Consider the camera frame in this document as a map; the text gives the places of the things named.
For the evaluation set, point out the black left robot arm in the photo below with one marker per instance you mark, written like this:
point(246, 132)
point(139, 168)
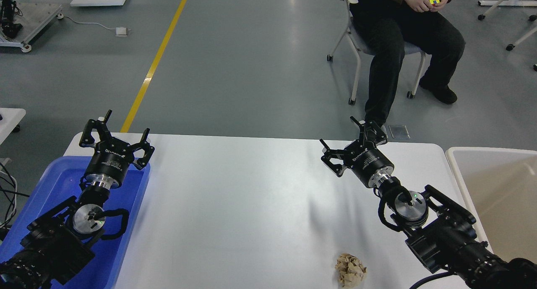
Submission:
point(58, 245)

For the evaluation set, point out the beige plastic bin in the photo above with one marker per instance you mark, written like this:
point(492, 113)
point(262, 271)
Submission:
point(499, 186)

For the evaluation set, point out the white office chair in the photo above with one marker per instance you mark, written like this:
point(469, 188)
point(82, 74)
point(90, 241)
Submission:
point(358, 45)

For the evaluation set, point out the metal floor plate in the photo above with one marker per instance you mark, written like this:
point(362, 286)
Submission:
point(399, 132)

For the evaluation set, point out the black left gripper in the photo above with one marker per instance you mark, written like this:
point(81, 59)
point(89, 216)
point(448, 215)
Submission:
point(108, 160)

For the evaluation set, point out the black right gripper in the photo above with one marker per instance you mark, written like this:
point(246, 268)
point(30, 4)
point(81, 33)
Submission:
point(368, 163)

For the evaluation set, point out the brown paper ball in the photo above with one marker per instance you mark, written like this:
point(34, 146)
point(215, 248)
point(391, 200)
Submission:
point(351, 271)

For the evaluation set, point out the white chair base right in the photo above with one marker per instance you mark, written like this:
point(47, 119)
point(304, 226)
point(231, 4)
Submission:
point(493, 5)

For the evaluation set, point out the metal wheeled platform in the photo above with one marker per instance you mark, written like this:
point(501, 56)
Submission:
point(21, 22)

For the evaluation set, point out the white side table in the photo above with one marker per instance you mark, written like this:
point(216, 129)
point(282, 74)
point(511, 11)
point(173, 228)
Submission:
point(11, 118)

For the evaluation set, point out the seated person in black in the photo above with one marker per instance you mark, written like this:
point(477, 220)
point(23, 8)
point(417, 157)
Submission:
point(385, 26)

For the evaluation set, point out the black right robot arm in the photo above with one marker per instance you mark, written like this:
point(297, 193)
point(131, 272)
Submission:
point(439, 231)

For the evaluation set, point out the white floor power box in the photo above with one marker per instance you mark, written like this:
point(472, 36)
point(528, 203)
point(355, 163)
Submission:
point(121, 32)

